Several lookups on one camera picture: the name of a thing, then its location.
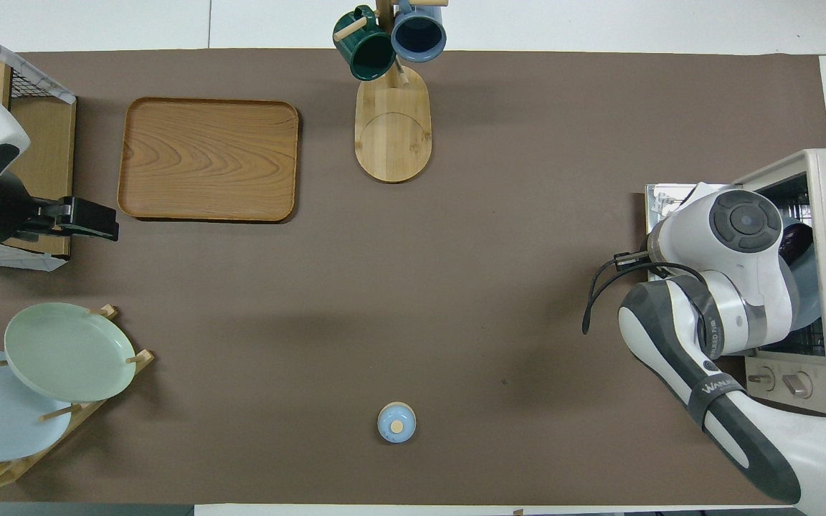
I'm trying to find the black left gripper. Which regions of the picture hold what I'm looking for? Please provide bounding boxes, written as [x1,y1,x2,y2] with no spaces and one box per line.
[0,172,120,249]

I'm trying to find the small light blue plate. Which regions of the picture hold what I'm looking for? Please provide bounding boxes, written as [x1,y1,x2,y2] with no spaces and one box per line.
[786,244,824,334]

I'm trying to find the wooden serving tray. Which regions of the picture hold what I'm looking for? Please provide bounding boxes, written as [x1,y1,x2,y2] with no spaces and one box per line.
[117,97,300,223]

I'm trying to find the pale green plate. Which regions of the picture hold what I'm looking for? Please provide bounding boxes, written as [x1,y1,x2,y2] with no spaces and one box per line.
[4,302,137,403]

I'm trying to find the wooden plate rack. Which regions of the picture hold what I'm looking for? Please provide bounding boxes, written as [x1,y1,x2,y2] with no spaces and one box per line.
[0,305,154,490]

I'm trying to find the wooden mug tree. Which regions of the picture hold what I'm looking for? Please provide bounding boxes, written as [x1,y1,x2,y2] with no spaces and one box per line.
[333,0,450,183]

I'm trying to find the dark green ceramic mug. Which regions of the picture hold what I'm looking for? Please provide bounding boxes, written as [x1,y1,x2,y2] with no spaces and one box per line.
[333,6,397,82]

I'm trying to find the brown table mat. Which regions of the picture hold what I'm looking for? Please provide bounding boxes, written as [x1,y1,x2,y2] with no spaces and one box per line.
[0,49,826,506]

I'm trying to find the blue ceramic mug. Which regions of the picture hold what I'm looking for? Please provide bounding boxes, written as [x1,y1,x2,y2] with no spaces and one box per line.
[391,0,448,63]

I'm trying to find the wire shelf with wooden boards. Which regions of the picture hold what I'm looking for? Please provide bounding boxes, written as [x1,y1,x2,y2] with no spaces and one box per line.
[0,16,77,272]

